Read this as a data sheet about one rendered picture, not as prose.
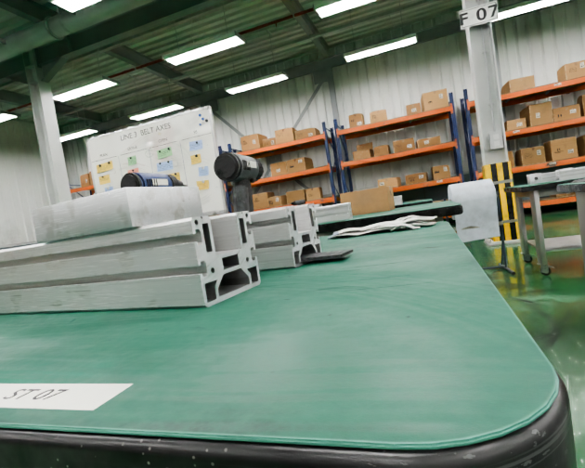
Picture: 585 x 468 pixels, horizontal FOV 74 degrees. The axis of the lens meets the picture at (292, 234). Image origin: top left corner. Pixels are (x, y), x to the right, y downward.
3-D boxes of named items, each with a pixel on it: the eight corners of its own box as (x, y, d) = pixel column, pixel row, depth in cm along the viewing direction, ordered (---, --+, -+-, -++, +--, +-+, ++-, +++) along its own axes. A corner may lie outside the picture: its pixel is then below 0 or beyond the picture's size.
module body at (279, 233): (-17, 293, 89) (-24, 257, 89) (29, 283, 98) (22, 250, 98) (294, 268, 53) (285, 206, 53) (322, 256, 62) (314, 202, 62)
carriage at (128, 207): (41, 266, 46) (30, 209, 46) (119, 252, 56) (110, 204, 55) (136, 254, 39) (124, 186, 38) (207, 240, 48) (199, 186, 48)
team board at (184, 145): (103, 327, 400) (68, 136, 390) (136, 313, 447) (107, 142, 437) (233, 318, 350) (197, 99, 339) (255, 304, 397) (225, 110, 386)
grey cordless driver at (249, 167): (223, 260, 82) (205, 155, 81) (260, 247, 100) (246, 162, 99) (256, 255, 79) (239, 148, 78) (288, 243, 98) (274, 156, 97)
